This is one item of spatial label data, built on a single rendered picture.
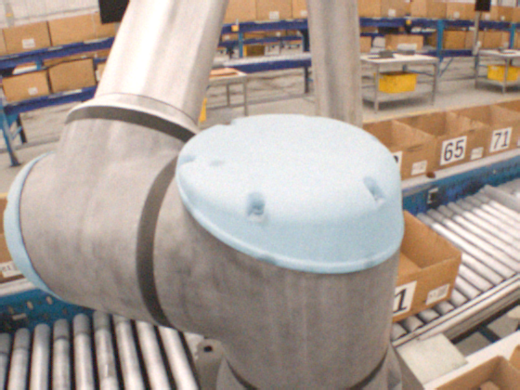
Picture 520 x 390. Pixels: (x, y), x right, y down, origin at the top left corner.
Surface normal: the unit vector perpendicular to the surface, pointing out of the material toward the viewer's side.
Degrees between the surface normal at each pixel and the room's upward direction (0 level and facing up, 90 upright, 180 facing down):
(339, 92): 94
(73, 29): 90
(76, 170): 46
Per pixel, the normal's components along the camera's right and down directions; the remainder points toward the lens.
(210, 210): -0.63, 0.37
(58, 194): -0.31, -0.30
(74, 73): 0.34, 0.40
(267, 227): -0.21, 0.43
